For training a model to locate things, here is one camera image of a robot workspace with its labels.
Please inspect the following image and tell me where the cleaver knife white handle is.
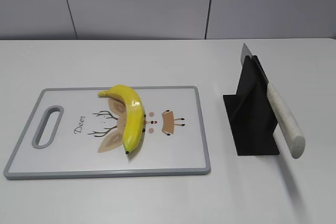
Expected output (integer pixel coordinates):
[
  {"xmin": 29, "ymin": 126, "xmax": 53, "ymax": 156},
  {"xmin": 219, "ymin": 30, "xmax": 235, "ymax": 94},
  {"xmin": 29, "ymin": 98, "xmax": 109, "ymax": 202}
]
[{"xmin": 240, "ymin": 44, "xmax": 306, "ymax": 159}]

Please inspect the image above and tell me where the yellow plastic banana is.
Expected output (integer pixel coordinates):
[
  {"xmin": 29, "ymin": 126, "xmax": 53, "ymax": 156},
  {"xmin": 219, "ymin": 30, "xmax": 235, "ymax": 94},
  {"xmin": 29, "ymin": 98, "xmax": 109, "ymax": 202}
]
[{"xmin": 98, "ymin": 84, "xmax": 145, "ymax": 154}]

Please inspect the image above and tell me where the black knife stand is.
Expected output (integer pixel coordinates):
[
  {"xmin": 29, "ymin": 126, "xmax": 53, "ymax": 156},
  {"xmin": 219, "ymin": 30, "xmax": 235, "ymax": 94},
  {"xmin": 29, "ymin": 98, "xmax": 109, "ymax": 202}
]
[{"xmin": 223, "ymin": 56, "xmax": 279, "ymax": 156}]

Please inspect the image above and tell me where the white grey cutting board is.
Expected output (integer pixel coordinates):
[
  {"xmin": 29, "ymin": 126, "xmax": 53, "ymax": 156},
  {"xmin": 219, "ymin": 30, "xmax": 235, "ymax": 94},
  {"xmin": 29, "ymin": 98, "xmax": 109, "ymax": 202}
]
[{"xmin": 4, "ymin": 86, "xmax": 211, "ymax": 179}]

